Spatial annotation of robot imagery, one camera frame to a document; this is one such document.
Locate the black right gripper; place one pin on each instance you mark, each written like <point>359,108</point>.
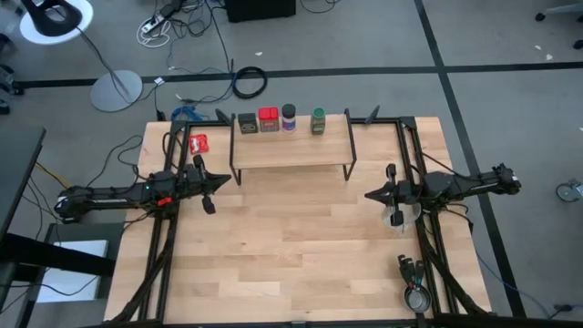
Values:
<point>405,193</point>

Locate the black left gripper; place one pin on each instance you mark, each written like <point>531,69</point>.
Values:
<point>198,180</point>

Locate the dark square spice tin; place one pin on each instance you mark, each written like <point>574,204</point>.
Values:
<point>248,123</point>

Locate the red-lid spice container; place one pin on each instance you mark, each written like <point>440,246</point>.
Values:
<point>268,116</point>

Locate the black-lid spice jar purple label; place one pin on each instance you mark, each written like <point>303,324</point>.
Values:
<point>289,116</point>

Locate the green-lid spice jar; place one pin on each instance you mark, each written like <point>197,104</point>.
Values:
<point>318,119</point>

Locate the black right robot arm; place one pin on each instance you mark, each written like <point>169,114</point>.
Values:
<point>473,184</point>

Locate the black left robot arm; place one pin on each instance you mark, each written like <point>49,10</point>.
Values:
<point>109,198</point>

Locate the wooden shelf black metal legs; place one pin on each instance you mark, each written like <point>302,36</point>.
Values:
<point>291,150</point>

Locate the clear plastic cup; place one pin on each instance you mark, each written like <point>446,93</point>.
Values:
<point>412,218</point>

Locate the red packet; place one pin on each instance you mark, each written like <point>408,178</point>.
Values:
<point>199,143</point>

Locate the floor stand with round base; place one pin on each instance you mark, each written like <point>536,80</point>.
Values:
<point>116,91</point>

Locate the white power strip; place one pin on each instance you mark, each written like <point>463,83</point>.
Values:
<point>152,23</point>

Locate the white box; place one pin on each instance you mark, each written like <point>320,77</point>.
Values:
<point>73,282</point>

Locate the grey caster wheel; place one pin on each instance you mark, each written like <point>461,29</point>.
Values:
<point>567,192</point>

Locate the black desk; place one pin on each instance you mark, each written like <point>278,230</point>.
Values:
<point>18,173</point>

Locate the black plug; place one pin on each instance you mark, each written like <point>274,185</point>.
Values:
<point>564,308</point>

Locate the black wheeled base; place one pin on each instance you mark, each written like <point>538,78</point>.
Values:
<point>7,75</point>

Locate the grey office chair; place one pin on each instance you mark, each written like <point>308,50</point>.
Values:
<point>569,7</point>

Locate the black aluminium table frame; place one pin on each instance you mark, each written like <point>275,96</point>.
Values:
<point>406,122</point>

